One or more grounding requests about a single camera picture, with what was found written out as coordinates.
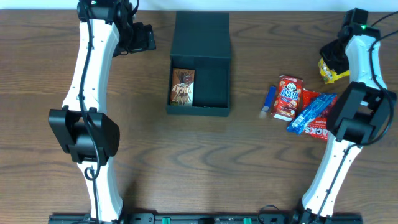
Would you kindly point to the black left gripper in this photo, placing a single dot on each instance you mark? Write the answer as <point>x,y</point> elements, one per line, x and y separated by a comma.
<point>140,43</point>

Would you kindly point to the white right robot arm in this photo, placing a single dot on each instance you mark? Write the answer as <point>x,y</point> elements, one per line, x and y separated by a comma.
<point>360,117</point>

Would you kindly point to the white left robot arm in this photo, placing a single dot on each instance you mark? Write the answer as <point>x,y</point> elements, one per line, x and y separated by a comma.
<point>82,126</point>

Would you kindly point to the red Hello Panda pack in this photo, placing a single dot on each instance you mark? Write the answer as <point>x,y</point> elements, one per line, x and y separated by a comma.
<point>288,98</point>

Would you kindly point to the yellow Hacks candy bag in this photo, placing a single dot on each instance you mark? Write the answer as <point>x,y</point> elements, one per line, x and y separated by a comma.
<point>330,76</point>

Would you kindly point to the red Hacks candy bag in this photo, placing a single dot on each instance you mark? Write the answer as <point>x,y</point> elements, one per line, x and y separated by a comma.
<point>317,128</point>

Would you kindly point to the blue wrapped cookie pack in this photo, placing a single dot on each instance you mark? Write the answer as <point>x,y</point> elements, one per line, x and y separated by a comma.
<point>312,111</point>

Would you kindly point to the brown Pocky box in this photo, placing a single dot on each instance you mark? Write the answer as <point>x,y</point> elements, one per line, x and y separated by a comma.
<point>182,87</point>

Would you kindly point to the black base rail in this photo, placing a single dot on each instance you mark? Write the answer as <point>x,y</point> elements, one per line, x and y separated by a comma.
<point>149,218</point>

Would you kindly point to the black box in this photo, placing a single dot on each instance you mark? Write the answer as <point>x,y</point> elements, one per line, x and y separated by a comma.
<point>202,43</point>

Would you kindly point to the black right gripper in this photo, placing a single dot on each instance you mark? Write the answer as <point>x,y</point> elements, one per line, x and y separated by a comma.
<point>333,57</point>

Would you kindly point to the small blue stick pack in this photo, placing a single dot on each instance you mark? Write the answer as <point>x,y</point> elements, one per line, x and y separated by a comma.
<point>269,99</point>

